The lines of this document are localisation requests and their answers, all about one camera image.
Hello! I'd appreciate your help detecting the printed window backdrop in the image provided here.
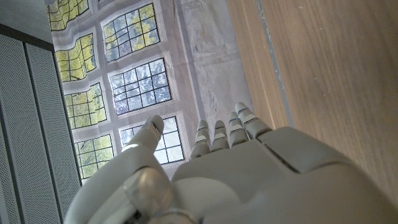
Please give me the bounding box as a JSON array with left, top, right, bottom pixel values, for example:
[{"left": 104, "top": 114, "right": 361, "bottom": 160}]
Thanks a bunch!
[{"left": 45, "top": 0, "right": 254, "bottom": 187}]

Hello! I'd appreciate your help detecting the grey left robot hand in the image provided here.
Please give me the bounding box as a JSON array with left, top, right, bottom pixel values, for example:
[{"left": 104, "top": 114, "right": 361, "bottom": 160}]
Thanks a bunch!
[{"left": 63, "top": 101, "right": 398, "bottom": 224}]

